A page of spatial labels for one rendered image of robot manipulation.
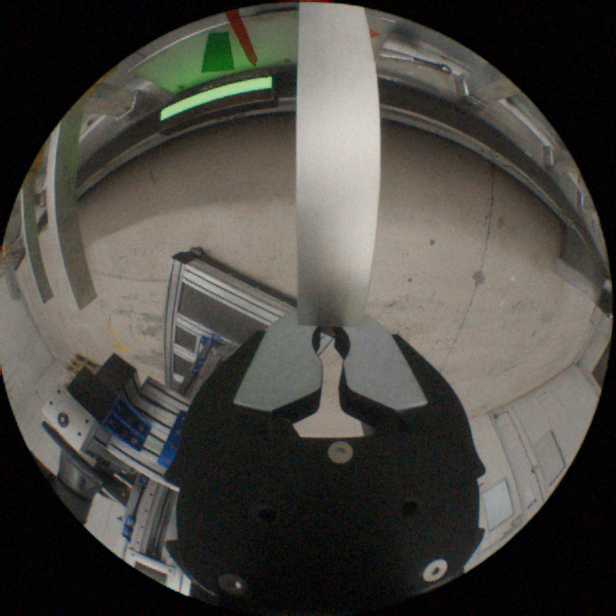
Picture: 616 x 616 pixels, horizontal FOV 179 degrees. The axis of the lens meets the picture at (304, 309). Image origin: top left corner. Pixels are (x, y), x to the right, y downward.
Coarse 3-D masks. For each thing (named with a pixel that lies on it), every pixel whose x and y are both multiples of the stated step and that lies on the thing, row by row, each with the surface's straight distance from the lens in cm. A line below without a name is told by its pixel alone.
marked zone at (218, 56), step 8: (216, 32) 26; (224, 32) 26; (208, 40) 27; (216, 40) 27; (224, 40) 27; (208, 48) 28; (216, 48) 28; (224, 48) 28; (208, 56) 29; (216, 56) 29; (224, 56) 29; (232, 56) 29; (208, 64) 30; (216, 64) 30; (224, 64) 30; (232, 64) 30; (208, 72) 32
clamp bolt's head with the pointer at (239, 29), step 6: (228, 12) 24; (234, 12) 24; (228, 18) 24; (234, 18) 24; (240, 18) 24; (234, 24) 25; (240, 24) 25; (234, 30) 25; (240, 30) 25; (240, 36) 26; (246, 36) 26; (240, 42) 27; (246, 42) 27; (246, 48) 27; (252, 48) 27; (246, 54) 28; (252, 54) 28; (252, 60) 29
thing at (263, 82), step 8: (256, 80) 30; (264, 80) 30; (224, 88) 31; (232, 88) 30; (240, 88) 30; (248, 88) 29; (256, 88) 29; (200, 96) 32; (208, 96) 32; (216, 96) 31; (176, 104) 34; (184, 104) 33; (192, 104) 32; (168, 112) 35; (176, 112) 34
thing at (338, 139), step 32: (320, 32) 11; (352, 32) 12; (320, 64) 10; (352, 64) 10; (320, 96) 8; (352, 96) 9; (320, 128) 8; (352, 128) 8; (320, 160) 7; (352, 160) 8; (320, 192) 7; (352, 192) 7; (320, 224) 7; (352, 224) 7; (320, 256) 8; (352, 256) 8; (320, 288) 8; (352, 288) 8; (320, 320) 9; (352, 320) 9
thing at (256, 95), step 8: (232, 96) 30; (240, 96) 29; (248, 96) 29; (256, 96) 28; (264, 96) 28; (200, 104) 31; (208, 104) 31; (216, 104) 30; (224, 104) 29; (232, 104) 29; (184, 112) 32; (192, 112) 32; (200, 112) 31; (168, 120) 34; (176, 120) 33; (184, 120) 32; (160, 128) 34
